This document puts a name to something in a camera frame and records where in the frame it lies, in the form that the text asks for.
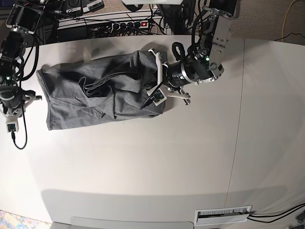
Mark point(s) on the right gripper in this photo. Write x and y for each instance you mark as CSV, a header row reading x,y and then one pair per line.
x,y
14,103

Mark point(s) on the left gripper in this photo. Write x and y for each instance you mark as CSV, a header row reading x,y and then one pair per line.
x,y
165,76

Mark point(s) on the grey T-shirt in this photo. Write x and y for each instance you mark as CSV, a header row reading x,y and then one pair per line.
x,y
103,90

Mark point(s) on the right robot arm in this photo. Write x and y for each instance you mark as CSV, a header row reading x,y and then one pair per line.
x,y
22,21

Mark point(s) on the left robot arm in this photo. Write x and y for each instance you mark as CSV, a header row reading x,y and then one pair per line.
x,y
202,61

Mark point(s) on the black power strip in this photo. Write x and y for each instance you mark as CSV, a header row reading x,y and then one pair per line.
x,y
138,25

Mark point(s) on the grey table leg column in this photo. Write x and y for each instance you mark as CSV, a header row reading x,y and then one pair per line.
x,y
168,12

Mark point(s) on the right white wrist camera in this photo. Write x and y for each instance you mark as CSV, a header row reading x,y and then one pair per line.
x,y
12,127

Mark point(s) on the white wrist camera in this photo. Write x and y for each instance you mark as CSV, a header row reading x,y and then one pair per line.
x,y
158,97
12,127

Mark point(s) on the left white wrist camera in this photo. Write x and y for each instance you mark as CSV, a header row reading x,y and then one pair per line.
x,y
158,97

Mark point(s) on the white cable grommet box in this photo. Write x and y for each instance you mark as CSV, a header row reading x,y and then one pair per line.
x,y
222,216

